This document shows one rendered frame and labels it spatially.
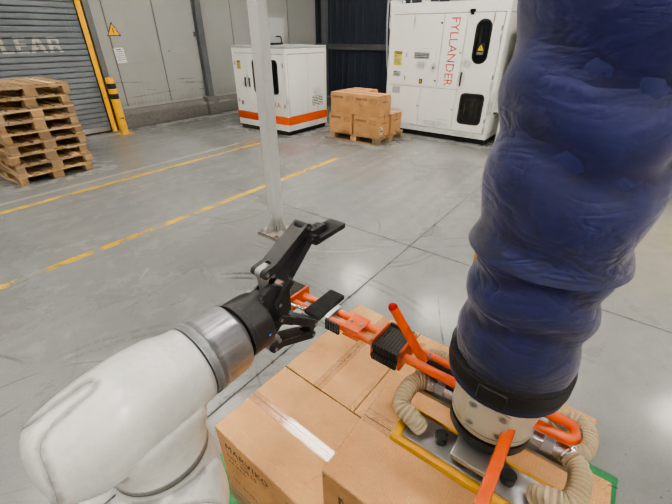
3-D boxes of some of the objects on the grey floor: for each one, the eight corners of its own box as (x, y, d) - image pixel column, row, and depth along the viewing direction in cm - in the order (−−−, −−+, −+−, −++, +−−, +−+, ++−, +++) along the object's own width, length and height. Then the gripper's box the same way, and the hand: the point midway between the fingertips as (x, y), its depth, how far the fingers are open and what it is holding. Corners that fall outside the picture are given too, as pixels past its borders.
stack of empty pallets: (99, 168, 605) (70, 81, 539) (19, 187, 530) (-26, 88, 463) (66, 155, 672) (37, 75, 606) (-9, 170, 597) (-52, 81, 530)
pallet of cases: (402, 136, 794) (406, 91, 748) (377, 146, 723) (380, 96, 677) (356, 129, 857) (357, 86, 811) (328, 137, 786) (328, 91, 740)
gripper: (194, 235, 41) (318, 182, 56) (228, 387, 54) (321, 310, 68) (239, 257, 37) (359, 193, 52) (264, 414, 50) (354, 327, 64)
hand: (333, 263), depth 59 cm, fingers open, 13 cm apart
